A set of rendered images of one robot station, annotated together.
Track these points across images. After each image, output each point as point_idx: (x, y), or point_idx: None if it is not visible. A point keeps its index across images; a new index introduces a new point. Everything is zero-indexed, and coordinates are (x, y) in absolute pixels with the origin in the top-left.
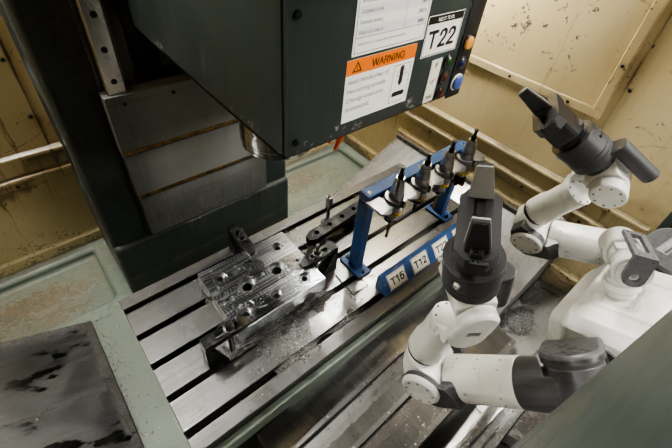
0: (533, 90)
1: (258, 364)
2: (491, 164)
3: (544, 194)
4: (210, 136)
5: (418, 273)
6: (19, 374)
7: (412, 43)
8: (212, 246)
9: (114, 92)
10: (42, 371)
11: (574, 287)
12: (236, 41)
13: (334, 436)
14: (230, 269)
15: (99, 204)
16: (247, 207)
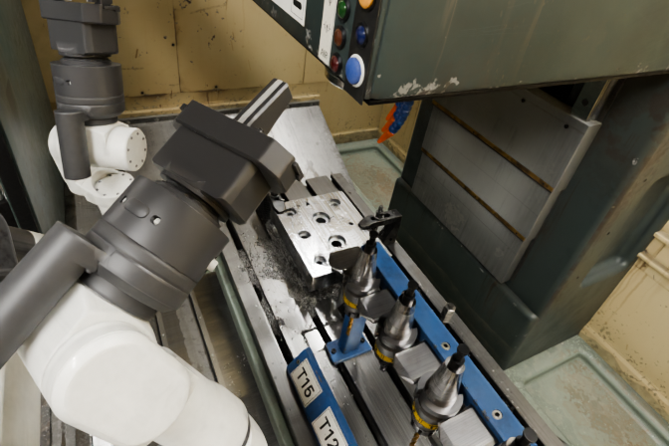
0: (274, 92)
1: (251, 237)
2: None
3: (213, 382)
4: (488, 154)
5: (316, 437)
6: (317, 165)
7: None
8: (432, 269)
9: None
10: (318, 176)
11: (37, 389)
12: None
13: (182, 323)
14: (342, 209)
15: (413, 132)
16: (475, 280)
